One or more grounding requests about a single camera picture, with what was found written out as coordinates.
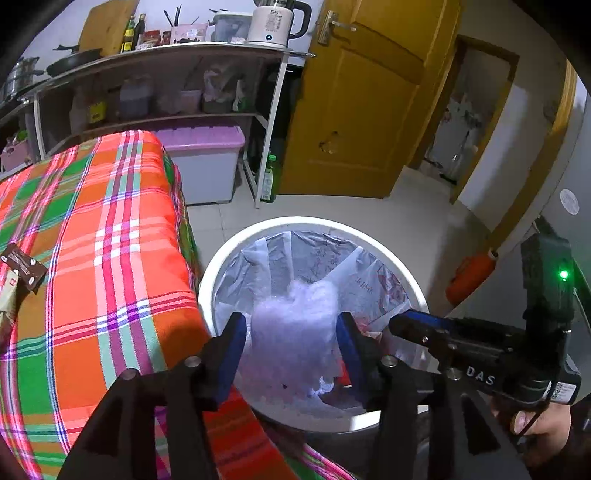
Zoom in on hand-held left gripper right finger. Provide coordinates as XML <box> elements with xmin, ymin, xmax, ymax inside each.
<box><xmin>336</xmin><ymin>311</ymin><xmax>532</xmax><ymax>480</ymax></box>

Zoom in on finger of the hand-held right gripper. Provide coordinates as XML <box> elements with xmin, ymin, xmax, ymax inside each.
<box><xmin>405</xmin><ymin>309</ymin><xmax>463</xmax><ymax>333</ymax></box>
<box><xmin>388</xmin><ymin>314</ymin><xmax>445</xmax><ymax>357</ymax></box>

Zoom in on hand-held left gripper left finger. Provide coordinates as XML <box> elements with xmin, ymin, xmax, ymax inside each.
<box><xmin>55</xmin><ymin>312</ymin><xmax>247</xmax><ymax>480</ymax></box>

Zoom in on white round trash bin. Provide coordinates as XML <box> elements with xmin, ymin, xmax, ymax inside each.
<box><xmin>198</xmin><ymin>216</ymin><xmax>428</xmax><ymax>435</ymax></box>

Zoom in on person's right hand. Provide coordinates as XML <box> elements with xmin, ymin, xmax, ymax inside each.
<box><xmin>489</xmin><ymin>394</ymin><xmax>573</xmax><ymax>468</ymax></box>

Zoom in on orange plastic object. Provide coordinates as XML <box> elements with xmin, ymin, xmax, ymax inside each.
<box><xmin>445</xmin><ymin>251</ymin><xmax>499</xmax><ymax>303</ymax></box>

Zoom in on clear plastic bin liner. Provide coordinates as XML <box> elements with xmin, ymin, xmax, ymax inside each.
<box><xmin>215</xmin><ymin>228</ymin><xmax>414</xmax><ymax>411</ymax></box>

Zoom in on green plastic bottle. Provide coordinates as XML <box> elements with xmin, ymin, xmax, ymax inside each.
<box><xmin>261</xmin><ymin>154</ymin><xmax>279</xmax><ymax>204</ymax></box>

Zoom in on plaid tablecloth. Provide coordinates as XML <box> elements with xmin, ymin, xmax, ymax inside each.
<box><xmin>0</xmin><ymin>130</ymin><xmax>365</xmax><ymax>480</ymax></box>

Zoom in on purple-lid storage box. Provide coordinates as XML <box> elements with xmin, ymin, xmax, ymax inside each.
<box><xmin>148</xmin><ymin>126</ymin><xmax>245</xmax><ymax>206</ymax></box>

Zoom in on grey refrigerator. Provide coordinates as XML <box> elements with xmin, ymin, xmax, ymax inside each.
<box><xmin>499</xmin><ymin>69</ymin><xmax>591</xmax><ymax>324</ymax></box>

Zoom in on yellow wooden door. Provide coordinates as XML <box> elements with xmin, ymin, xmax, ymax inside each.
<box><xmin>276</xmin><ymin>0</ymin><xmax>462</xmax><ymax>199</ymax></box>

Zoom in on brown snack wrapper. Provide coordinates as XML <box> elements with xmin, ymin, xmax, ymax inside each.
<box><xmin>0</xmin><ymin>244</ymin><xmax>48</xmax><ymax>294</ymax></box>

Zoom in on beige snack packet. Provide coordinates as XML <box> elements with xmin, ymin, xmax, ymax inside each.
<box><xmin>0</xmin><ymin>272</ymin><xmax>21</xmax><ymax>342</ymax></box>

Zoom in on crumpled plastic bags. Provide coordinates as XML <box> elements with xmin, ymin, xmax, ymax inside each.
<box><xmin>201</xmin><ymin>65</ymin><xmax>247</xmax><ymax>114</ymax></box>

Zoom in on dark oil jug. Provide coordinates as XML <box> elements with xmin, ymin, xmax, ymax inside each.
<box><xmin>117</xmin><ymin>76</ymin><xmax>155</xmax><ymax>118</ymax></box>

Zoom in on yellow-label bottle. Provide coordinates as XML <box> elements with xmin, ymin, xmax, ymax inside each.
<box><xmin>88</xmin><ymin>90</ymin><xmax>108</xmax><ymax>123</ymax></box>

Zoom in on pink basin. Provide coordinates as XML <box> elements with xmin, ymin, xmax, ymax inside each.
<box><xmin>0</xmin><ymin>134</ymin><xmax>31</xmax><ymax>171</ymax></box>

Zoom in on white metal shelf rack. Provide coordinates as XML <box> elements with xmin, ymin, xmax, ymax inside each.
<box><xmin>32</xmin><ymin>41</ymin><xmax>317</xmax><ymax>209</ymax></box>

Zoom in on pink utensil box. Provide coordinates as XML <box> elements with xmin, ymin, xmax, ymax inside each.
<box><xmin>171</xmin><ymin>24</ymin><xmax>209</xmax><ymax>44</ymax></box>

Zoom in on clear lidded container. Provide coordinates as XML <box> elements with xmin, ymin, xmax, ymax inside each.
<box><xmin>210</xmin><ymin>11</ymin><xmax>254</xmax><ymax>43</ymax></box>

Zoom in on black frying pan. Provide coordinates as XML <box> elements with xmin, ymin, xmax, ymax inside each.
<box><xmin>45</xmin><ymin>45</ymin><xmax>103</xmax><ymax>77</ymax></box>

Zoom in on white electric kettle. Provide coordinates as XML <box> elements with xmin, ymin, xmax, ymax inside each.
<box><xmin>246</xmin><ymin>0</ymin><xmax>312</xmax><ymax>47</ymax></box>

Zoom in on green glass sauce bottle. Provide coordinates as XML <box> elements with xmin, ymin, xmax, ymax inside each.
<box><xmin>121</xmin><ymin>16</ymin><xmax>137</xmax><ymax>52</ymax></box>

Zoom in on steel steamer pot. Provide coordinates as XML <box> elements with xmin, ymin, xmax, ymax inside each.
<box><xmin>0</xmin><ymin>58</ymin><xmax>44</xmax><ymax>104</ymax></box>

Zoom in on wooden cutting board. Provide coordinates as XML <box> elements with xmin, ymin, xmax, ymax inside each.
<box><xmin>78</xmin><ymin>0</ymin><xmax>139</xmax><ymax>57</ymax></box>

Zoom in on brass door handle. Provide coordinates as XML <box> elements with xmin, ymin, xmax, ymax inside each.
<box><xmin>318</xmin><ymin>10</ymin><xmax>357</xmax><ymax>46</ymax></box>

